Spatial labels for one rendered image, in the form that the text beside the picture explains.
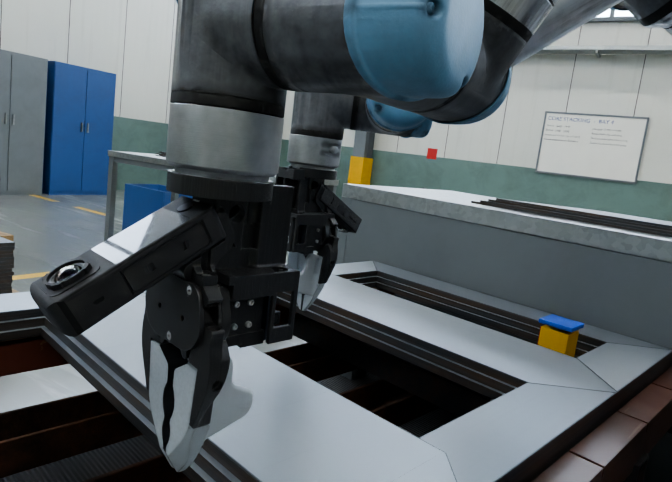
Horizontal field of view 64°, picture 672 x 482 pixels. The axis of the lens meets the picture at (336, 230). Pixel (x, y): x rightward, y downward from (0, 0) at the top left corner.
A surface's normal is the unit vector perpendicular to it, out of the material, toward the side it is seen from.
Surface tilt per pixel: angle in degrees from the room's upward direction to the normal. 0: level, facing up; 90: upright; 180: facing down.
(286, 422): 0
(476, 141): 90
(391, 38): 113
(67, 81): 90
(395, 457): 1
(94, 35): 90
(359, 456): 1
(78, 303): 90
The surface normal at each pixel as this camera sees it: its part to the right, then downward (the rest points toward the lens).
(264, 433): 0.12, -0.98
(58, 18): 0.83, 0.18
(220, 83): 0.02, 0.14
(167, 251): 0.69, 0.19
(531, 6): 0.37, 0.60
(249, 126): 0.51, 0.18
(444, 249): -0.70, 0.02
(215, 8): -0.52, 0.04
